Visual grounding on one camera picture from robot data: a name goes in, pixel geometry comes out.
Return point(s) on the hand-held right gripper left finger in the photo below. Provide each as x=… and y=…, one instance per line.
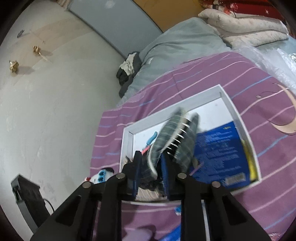
x=136, y=176

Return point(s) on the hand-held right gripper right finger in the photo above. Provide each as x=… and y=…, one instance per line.
x=166, y=178

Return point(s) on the beige plaid pouch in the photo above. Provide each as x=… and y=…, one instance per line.
x=148, y=194

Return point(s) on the green plaid pouch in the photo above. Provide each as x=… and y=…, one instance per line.
x=166, y=136

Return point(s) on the white cardboard box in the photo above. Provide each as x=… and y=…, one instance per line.
x=212, y=111

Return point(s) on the yellow packet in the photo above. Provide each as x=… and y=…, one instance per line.
x=251, y=162

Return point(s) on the light blue white packet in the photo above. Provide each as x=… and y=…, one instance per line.
x=178, y=209

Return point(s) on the white blue plush toy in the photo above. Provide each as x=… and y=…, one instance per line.
x=101, y=176

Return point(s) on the dark clothes pile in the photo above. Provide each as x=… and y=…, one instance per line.
x=126, y=76

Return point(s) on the purple striped bedsheet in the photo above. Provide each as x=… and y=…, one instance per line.
x=266, y=104

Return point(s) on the grey blanket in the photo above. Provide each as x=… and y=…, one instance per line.
x=180, y=39

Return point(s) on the grey panel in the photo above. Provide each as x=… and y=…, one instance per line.
x=111, y=20

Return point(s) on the clear plastic sheet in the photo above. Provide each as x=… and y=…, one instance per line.
x=272, y=60

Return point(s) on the wooden wardrobe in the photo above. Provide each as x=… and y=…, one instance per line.
x=166, y=14

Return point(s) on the beige quilt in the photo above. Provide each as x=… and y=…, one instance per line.
x=242, y=27

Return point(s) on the floral folded quilt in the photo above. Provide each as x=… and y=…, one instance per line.
x=215, y=3

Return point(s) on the red folded quilt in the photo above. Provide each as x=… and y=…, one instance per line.
x=266, y=9

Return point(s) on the gold wall ornament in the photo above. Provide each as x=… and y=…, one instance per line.
x=13, y=65
x=35, y=49

